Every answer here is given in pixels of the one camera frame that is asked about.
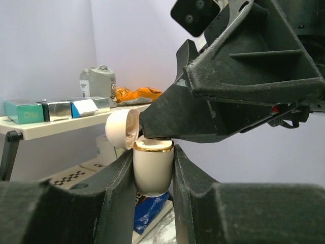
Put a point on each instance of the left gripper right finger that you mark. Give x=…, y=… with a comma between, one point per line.
x=207, y=211

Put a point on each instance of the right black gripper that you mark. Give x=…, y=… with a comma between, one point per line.
x=299, y=50

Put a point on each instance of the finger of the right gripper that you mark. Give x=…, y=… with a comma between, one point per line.
x=176, y=114

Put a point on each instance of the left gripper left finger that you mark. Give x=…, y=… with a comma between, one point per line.
x=99, y=209

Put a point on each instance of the beige earbud charging case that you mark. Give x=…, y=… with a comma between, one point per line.
x=152, y=159

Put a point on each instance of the blue Doritos bag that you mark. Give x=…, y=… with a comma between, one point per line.
x=147, y=209

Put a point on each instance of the toilet paper roll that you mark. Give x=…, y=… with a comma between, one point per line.
x=106, y=152

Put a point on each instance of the orange honey dijon chips bag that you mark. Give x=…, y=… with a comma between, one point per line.
x=143, y=95

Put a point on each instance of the white popcorn tub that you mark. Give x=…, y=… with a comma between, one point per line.
x=99, y=82

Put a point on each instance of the silver blue toothpaste box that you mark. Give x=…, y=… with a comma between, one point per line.
x=83, y=108

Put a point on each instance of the grey toothpaste box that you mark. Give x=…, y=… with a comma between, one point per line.
x=56, y=110

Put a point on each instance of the teal toothpaste box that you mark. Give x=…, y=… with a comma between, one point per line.
x=24, y=111

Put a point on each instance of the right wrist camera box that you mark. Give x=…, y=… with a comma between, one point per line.
x=197, y=18

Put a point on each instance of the black frame cream shelf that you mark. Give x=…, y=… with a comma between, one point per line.
x=65, y=148

